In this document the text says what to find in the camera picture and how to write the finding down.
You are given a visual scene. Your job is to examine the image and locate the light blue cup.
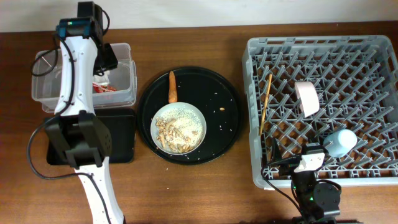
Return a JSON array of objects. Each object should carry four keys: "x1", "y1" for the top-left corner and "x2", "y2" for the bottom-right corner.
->
[{"x1": 323, "y1": 129, "x2": 358, "y2": 158}]

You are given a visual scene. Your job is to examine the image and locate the red snack wrapper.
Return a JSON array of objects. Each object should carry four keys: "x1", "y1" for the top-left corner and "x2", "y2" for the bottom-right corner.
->
[{"x1": 93, "y1": 83, "x2": 116, "y2": 93}]

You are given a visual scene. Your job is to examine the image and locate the pink bowl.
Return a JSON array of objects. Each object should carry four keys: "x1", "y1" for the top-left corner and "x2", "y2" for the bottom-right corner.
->
[{"x1": 295, "y1": 82, "x2": 320, "y2": 118}]

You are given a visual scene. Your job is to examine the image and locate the carrot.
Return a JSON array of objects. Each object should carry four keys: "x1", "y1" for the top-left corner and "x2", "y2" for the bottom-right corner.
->
[{"x1": 169, "y1": 71, "x2": 178, "y2": 103}]

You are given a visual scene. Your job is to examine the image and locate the wooden chopstick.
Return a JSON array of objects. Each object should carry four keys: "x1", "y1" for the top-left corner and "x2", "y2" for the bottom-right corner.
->
[{"x1": 259, "y1": 73, "x2": 272, "y2": 136}]

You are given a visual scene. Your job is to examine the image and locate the grey plate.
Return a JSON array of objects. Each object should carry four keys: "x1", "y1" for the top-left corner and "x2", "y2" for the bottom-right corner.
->
[{"x1": 149, "y1": 101, "x2": 207, "y2": 156}]

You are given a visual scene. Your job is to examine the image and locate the rice and pasta leftovers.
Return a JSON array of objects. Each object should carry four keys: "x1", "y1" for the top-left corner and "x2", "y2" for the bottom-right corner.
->
[{"x1": 154, "y1": 107, "x2": 203, "y2": 154}]

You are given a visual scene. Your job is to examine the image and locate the white tissue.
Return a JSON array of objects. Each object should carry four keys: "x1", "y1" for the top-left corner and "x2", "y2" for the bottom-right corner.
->
[{"x1": 93, "y1": 71, "x2": 110, "y2": 86}]

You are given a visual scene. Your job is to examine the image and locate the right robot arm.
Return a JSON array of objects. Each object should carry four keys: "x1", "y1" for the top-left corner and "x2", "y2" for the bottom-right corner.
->
[{"x1": 270, "y1": 139, "x2": 342, "y2": 223}]

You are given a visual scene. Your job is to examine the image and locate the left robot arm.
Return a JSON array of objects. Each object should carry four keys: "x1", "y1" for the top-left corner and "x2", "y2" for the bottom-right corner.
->
[{"x1": 44, "y1": 1, "x2": 125, "y2": 223}]

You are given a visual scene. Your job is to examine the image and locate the grey dishwasher rack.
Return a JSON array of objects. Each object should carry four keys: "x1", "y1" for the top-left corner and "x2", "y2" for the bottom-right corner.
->
[{"x1": 242, "y1": 35, "x2": 397, "y2": 190}]

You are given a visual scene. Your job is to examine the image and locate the clear plastic bin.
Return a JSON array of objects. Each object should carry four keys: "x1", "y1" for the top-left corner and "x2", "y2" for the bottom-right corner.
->
[{"x1": 31, "y1": 43, "x2": 137, "y2": 113}]

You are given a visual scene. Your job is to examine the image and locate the black rectangular tray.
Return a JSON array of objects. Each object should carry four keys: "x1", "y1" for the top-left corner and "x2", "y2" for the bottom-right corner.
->
[{"x1": 45, "y1": 108, "x2": 136, "y2": 169}]

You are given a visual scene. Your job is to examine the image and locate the round black tray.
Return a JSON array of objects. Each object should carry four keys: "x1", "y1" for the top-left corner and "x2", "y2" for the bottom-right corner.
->
[{"x1": 137, "y1": 67, "x2": 243, "y2": 166}]

